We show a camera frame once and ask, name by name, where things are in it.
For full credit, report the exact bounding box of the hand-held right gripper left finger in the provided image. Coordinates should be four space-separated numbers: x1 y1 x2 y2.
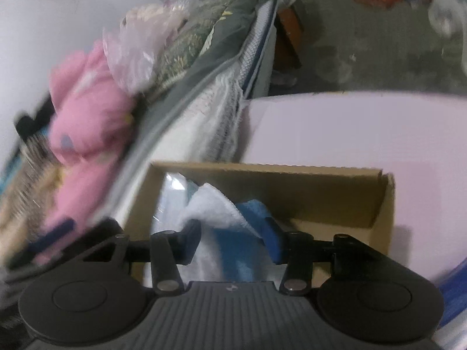
82 222 203 295

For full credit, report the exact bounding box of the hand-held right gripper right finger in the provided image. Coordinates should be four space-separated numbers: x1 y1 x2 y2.
264 217 387 295

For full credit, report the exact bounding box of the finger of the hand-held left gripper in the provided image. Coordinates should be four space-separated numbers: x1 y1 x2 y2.
30 219 76 255

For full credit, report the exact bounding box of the blue towel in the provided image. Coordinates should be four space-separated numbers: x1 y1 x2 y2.
215 200 282 284

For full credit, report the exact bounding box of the white towel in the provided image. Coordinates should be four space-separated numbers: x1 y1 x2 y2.
179 183 263 282

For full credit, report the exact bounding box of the brown cardboard box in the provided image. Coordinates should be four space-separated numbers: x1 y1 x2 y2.
126 161 396 288

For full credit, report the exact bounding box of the clear plastic packet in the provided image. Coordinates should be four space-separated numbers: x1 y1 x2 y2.
144 173 199 288

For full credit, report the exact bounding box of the beige fuzzy blanket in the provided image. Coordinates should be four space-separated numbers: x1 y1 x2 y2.
0 135 68 263

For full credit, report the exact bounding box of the dark cloth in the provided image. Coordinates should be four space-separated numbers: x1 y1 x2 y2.
15 111 50 140

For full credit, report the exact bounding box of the pink quilt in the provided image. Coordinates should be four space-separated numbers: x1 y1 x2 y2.
40 40 136 260

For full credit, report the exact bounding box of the clear plastic bag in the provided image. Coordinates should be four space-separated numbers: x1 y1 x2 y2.
102 0 205 94

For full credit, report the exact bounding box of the grey patterned blanket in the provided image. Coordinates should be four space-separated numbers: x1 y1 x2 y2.
106 0 283 223

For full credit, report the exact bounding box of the brown wooden bed frame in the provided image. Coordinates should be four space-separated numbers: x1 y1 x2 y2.
273 3 304 71

